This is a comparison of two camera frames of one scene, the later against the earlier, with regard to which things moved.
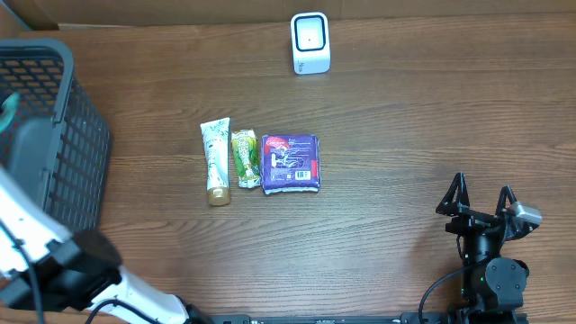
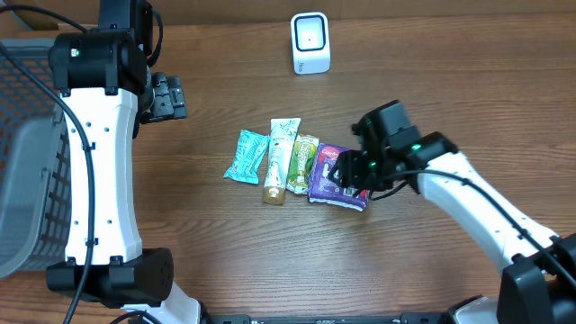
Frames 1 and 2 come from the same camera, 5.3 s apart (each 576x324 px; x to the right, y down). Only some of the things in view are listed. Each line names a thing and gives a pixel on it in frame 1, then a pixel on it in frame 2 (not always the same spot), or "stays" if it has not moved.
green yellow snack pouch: (245, 144) → (304, 152)
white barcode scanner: (310, 47) stays
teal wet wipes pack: (8, 111) → (247, 163)
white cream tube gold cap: (215, 144) → (283, 136)
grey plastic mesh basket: (58, 147) stays
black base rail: (405, 319) stays
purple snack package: (290, 163) → (323, 190)
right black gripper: (477, 217) → (355, 168)
